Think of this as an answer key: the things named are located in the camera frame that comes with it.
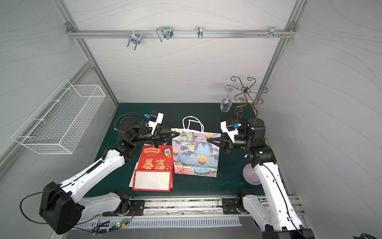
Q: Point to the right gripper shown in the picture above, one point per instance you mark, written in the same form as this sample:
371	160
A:
227	141

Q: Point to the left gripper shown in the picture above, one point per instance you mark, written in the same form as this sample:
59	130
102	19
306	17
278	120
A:
156	135

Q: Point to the red paper bag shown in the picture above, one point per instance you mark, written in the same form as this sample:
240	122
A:
132	179
155	169

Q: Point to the floral paper bag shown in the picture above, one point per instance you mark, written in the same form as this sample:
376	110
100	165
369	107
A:
193	154

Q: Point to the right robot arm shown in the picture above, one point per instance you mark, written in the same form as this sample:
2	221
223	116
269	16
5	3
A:
278	220

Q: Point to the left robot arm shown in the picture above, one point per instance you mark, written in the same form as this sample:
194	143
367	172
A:
64	205

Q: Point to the wine glass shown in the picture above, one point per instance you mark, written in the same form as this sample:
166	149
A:
226	104

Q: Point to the pink bowl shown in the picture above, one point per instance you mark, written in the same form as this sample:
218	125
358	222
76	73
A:
250	175

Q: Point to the scrolled metal glass rack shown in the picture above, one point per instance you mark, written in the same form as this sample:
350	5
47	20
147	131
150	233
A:
244	99

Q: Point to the leftmost metal hook clamp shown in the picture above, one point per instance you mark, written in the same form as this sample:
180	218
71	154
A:
134	39

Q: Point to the metal hook clamp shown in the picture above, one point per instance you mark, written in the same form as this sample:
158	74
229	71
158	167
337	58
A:
134	39
200	32
272	34
164	32

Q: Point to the white vent grille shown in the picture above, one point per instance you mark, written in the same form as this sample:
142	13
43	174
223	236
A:
195	222

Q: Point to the rightmost metal hook clamp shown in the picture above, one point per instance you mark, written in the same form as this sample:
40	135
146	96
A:
272	34

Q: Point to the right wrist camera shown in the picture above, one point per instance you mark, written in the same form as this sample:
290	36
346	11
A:
231	128

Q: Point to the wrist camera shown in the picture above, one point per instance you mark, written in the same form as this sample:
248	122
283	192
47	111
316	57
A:
153	120
231	128

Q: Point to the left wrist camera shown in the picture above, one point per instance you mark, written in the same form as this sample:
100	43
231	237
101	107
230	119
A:
153	120

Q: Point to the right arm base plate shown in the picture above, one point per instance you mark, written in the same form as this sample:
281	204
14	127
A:
229	207

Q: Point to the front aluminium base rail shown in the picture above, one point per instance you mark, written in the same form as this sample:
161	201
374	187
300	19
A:
185	206

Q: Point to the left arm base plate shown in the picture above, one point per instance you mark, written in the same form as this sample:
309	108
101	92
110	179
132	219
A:
135	207

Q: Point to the white wire basket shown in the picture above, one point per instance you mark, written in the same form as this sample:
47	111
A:
58	125

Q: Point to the horizontal aluminium rail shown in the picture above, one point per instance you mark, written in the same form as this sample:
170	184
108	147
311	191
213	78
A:
178	34

